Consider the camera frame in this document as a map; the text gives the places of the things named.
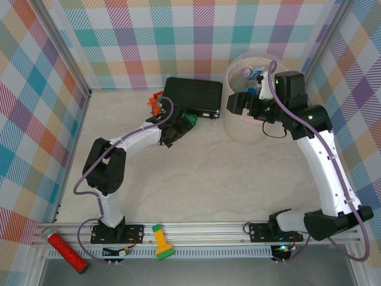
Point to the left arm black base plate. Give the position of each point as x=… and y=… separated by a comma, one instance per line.
x=135, y=232

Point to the black hard case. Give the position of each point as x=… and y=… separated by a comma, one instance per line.
x=193, y=92

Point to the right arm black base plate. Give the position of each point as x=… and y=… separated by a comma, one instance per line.
x=259, y=232

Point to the Pocari Sweat bottle white cap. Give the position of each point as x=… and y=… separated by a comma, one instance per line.
x=258, y=74

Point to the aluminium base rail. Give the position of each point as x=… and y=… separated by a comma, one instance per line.
x=208, y=235

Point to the yellow green toy block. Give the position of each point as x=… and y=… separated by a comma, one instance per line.
x=160, y=241

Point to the red glitter cylinder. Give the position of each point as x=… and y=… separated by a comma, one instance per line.
x=67, y=251

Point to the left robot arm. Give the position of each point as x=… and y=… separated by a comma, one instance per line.
x=113, y=208

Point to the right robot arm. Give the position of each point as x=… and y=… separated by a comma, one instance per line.
x=321, y=167

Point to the large green bottle yellow cap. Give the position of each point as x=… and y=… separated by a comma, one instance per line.
x=194, y=119

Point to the red toy piece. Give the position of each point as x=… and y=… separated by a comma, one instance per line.
x=156, y=96

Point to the aluminium frame post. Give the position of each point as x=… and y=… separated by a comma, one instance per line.
x=62, y=47
x=324, y=44

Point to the orange studded toy block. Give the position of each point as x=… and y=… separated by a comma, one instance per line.
x=152, y=102

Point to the round white bin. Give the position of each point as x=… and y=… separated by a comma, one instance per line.
x=238, y=131

